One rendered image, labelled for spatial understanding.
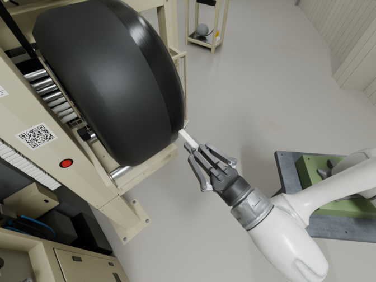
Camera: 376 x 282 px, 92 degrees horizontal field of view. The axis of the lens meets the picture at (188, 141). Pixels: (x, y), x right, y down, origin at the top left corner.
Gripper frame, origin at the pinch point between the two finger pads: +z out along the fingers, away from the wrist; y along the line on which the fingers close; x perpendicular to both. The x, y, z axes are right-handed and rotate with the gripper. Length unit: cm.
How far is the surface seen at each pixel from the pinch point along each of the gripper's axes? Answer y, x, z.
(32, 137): 33.3, 5.4, 30.7
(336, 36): -392, 108, 46
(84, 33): 8.3, -17.1, 31.8
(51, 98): 25, 26, 68
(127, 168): 14.9, 35.2, 19.1
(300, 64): -302, 129, 50
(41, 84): 25, 19, 69
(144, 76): 1.0, -9.9, 18.4
